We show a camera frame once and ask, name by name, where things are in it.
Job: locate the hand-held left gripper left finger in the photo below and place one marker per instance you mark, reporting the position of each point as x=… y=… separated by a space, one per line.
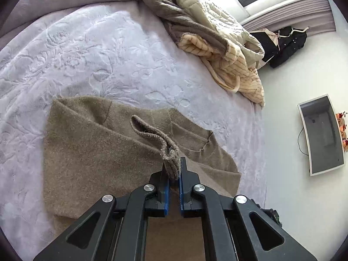
x=167 y=197

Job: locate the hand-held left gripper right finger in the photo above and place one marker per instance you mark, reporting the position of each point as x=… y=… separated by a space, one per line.
x=181 y=195

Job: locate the brown knit sweater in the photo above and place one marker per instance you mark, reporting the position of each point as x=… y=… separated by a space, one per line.
x=95 y=155

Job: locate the black device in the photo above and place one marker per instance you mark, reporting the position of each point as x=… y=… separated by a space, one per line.
x=270 y=214

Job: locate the lavender embossed bed blanket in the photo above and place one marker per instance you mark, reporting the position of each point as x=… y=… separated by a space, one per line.
x=81 y=54

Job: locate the black cloth bag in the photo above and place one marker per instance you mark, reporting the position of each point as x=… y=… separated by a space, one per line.
x=265 y=43

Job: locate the orange flower decoration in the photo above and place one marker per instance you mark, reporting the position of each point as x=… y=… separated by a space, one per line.
x=343 y=130

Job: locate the beige quilted jacket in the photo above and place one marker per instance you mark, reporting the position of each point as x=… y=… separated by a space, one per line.
x=206 y=16

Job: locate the grey pleated curtain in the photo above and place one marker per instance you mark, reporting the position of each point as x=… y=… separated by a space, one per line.
x=296 y=13

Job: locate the white framed wall screen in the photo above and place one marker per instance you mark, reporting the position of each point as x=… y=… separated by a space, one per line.
x=322 y=136

